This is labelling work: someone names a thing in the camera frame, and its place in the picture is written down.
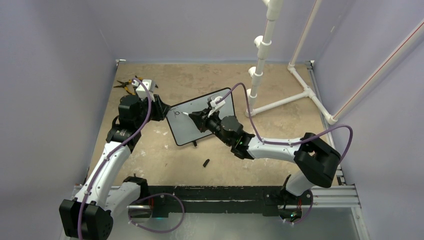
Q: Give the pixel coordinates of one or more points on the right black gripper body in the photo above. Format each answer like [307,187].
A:
[214,123]

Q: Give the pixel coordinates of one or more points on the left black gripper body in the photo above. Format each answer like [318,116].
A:
[143,104]

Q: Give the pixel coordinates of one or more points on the black framed whiteboard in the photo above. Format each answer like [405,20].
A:
[182,127]

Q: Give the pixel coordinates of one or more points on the black marker cap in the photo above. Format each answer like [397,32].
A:
[206,163]

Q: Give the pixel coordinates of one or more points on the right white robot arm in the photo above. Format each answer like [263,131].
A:
[317,161]

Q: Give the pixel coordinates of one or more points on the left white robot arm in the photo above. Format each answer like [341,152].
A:
[90,214]

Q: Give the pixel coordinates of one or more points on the yellow black pliers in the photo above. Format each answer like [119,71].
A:
[128,85]

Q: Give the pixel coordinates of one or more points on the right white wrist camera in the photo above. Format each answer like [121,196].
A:
[215,104]

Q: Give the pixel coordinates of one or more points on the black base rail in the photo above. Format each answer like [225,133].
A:
[264,200]

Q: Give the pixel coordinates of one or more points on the aluminium extrusion frame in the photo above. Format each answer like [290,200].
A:
[343,198]

